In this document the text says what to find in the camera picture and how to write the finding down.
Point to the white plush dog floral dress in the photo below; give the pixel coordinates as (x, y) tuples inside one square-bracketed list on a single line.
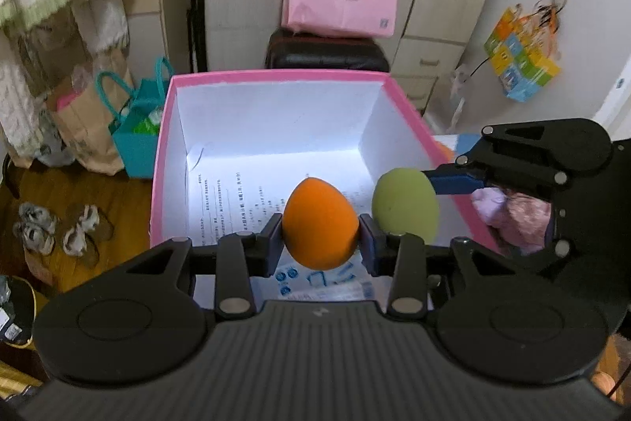
[(517, 214)]

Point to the colourful gift bag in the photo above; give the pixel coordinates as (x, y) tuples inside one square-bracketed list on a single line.
[(522, 56)]

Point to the green egg-shaped sponge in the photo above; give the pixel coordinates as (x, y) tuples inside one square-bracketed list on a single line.
[(404, 204)]

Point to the yellow bedding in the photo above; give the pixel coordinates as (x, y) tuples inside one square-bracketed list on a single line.
[(17, 381)]

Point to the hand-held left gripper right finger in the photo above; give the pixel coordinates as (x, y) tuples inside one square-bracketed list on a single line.
[(370, 248)]

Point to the black suitcase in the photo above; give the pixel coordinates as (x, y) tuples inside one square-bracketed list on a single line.
[(325, 53)]

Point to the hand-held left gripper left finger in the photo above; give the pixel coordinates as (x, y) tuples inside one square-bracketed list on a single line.
[(273, 248)]

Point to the patchwork blanket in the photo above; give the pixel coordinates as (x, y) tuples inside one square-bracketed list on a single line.
[(446, 145)]

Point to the dark round object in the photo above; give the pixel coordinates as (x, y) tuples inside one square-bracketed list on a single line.
[(19, 307)]

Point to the printed paper sheet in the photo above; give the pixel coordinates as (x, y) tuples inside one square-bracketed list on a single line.
[(227, 209)]

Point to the black coat rack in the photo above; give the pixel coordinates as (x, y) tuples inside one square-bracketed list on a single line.
[(9, 177)]

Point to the brown paper bag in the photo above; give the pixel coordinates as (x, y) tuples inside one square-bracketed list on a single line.
[(88, 135)]

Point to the white wall charger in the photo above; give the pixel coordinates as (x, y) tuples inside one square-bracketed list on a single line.
[(461, 85)]

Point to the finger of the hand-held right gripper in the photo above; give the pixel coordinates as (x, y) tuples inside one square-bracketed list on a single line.
[(547, 260), (456, 182)]

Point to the white tissue packet blue print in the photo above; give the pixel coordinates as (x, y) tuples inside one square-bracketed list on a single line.
[(320, 283)]

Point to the pink cardboard box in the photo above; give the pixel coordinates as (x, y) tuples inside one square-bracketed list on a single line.
[(167, 164)]

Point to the teal gift bag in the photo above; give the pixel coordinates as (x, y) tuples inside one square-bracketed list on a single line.
[(138, 149)]

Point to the orange egg-shaped sponge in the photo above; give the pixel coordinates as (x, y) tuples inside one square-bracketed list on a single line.
[(320, 223)]

